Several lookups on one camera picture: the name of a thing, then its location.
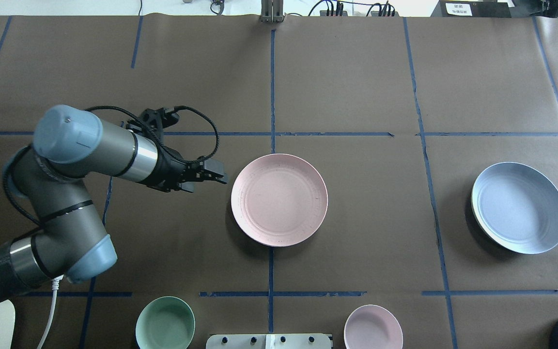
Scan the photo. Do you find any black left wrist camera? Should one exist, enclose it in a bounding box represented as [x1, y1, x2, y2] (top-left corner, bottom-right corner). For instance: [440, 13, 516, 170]
[124, 108, 180, 142]

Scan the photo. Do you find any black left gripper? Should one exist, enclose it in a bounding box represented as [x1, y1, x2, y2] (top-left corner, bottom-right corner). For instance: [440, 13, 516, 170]
[149, 148, 229, 193]

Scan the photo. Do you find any white power cable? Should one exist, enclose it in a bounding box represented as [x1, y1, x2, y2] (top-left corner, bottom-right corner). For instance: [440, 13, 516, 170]
[36, 275, 63, 349]

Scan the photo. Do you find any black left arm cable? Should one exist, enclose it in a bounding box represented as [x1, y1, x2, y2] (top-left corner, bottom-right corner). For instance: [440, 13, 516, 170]
[2, 105, 220, 228]

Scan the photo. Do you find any pink bowl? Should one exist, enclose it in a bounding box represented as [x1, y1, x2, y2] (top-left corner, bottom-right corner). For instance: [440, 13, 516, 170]
[343, 304, 403, 349]

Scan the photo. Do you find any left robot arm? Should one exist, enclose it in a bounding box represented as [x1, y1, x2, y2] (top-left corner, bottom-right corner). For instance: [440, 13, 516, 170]
[0, 105, 228, 302]

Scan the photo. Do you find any grey metal post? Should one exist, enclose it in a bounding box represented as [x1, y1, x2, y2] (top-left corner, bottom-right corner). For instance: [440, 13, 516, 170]
[261, 0, 285, 23]

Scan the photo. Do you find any black box with label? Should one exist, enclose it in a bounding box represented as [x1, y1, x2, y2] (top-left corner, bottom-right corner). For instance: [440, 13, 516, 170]
[430, 0, 512, 18]

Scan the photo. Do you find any light blue plate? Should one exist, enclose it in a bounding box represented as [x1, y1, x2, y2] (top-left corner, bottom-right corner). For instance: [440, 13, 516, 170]
[470, 162, 558, 254]

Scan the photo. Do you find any green bowl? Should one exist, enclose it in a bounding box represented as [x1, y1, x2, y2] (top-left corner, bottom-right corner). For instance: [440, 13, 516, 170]
[135, 296, 196, 349]

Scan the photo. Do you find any pink plate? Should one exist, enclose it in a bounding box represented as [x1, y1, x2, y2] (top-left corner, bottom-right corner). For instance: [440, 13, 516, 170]
[230, 153, 328, 247]

